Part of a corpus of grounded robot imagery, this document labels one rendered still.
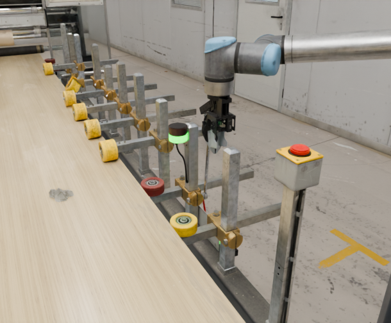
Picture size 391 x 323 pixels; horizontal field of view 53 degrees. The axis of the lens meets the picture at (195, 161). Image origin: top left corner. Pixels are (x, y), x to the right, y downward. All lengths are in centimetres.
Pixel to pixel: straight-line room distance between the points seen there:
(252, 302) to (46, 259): 58
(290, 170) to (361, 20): 332
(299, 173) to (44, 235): 72
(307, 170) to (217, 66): 49
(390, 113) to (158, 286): 329
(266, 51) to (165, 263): 64
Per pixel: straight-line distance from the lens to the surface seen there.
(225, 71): 120
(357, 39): 129
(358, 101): 415
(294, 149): 84
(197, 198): 137
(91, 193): 134
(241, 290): 125
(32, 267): 109
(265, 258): 247
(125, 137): 204
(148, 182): 136
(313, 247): 262
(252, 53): 117
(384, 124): 403
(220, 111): 122
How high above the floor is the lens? 157
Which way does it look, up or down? 26 degrees down
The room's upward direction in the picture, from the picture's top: straight up
